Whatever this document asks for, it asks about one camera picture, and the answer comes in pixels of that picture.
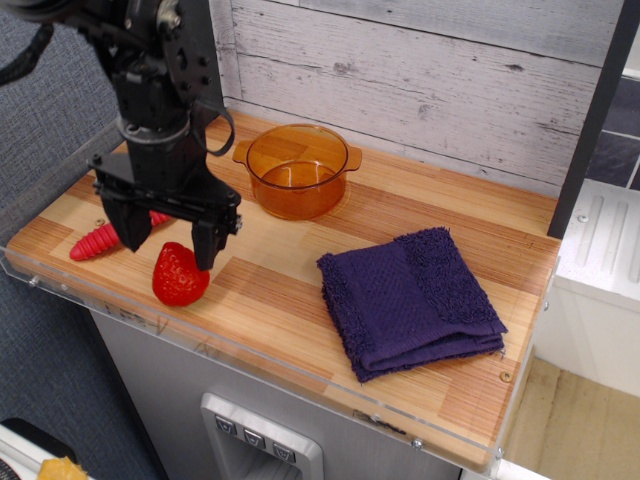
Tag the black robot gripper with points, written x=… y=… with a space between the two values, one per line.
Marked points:
x=166 y=171

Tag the red plastic strawberry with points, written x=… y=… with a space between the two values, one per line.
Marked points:
x=177 y=281

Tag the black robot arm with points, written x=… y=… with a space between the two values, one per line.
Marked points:
x=164 y=72

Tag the folded purple towel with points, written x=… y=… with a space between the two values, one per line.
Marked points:
x=408 y=303

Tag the clear acrylic edge guard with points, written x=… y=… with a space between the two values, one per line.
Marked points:
x=265 y=314

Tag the orange transparent glass pot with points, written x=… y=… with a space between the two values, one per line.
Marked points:
x=298 y=171

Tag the grey toy fridge cabinet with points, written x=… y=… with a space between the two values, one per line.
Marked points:
x=167 y=382

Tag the silver dispenser button panel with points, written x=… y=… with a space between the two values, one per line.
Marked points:
x=249 y=446

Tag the yellow object bottom left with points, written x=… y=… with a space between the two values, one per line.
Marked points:
x=61 y=469

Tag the white toy sink unit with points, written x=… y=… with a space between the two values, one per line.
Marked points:
x=589 y=324

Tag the red handled metal spoon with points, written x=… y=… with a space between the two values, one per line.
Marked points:
x=99 y=240

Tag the dark grey left post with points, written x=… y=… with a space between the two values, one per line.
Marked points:
x=208 y=61

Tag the dark grey post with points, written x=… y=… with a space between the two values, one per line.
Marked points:
x=611 y=73
x=208 y=61

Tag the dark grey right post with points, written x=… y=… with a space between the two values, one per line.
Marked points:
x=611 y=73

